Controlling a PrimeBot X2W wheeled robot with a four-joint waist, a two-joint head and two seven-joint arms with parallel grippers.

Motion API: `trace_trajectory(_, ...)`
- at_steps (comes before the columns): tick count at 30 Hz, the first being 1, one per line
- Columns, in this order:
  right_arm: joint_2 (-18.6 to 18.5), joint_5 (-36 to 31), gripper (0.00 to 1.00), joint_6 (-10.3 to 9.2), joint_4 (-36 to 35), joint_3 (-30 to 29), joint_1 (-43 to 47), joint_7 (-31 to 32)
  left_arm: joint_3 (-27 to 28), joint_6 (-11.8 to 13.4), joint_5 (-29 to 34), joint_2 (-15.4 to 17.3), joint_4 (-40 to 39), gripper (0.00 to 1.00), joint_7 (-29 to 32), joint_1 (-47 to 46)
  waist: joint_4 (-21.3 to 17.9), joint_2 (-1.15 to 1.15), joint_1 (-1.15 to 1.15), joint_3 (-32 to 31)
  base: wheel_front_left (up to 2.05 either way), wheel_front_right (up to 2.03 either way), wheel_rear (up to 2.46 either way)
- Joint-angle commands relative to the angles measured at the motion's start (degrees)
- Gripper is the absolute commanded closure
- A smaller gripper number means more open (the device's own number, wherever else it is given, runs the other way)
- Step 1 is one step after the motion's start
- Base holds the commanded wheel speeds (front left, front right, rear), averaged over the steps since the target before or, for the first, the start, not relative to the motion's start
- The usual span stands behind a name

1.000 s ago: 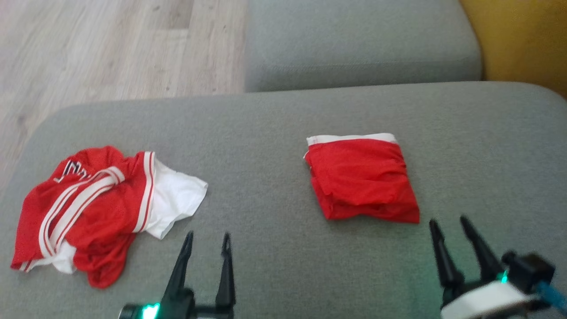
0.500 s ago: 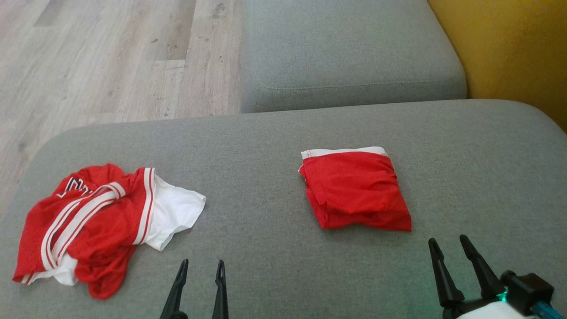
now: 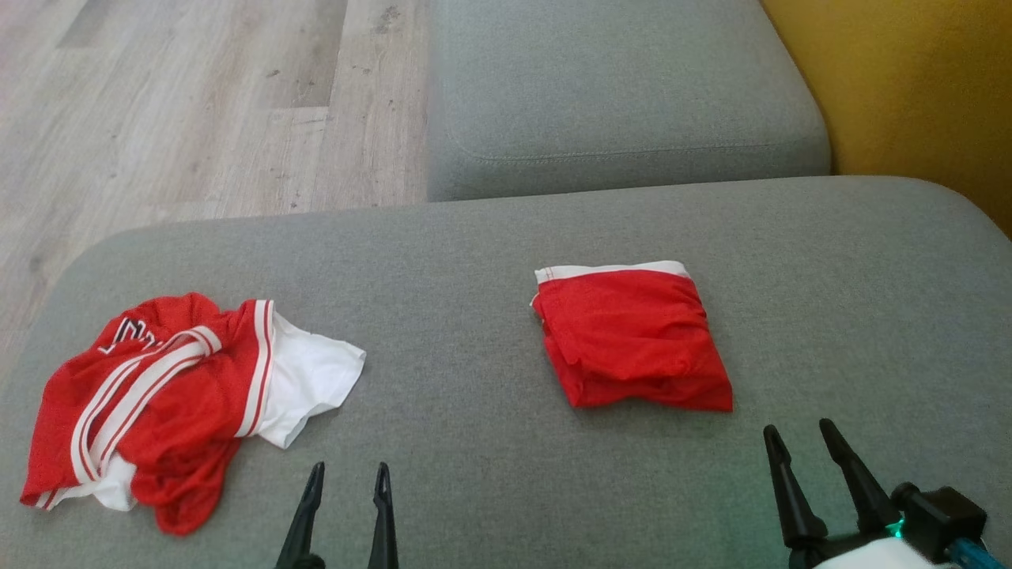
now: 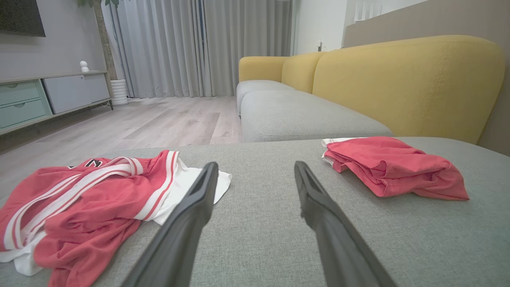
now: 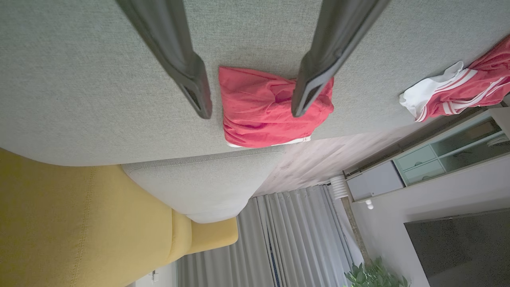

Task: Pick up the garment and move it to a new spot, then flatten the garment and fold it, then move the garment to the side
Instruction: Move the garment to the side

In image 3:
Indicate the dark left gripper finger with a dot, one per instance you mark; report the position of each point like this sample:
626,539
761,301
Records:
304,529
384,529

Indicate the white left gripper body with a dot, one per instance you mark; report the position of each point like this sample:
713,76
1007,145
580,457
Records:
300,564

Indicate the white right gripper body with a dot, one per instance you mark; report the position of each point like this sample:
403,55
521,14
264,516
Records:
862,555

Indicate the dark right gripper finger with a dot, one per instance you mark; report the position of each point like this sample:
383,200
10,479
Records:
794,506
866,494

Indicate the red and white jersey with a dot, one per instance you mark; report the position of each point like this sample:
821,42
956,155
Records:
182,411

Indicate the red mesh shorts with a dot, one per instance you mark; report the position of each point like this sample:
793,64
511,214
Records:
632,340

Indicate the large grey sofa seat cushion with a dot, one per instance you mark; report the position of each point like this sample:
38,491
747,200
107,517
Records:
474,316

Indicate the small grey sofa cushion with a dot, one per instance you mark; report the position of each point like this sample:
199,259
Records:
624,95

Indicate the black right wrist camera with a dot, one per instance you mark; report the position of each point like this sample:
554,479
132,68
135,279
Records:
941,518

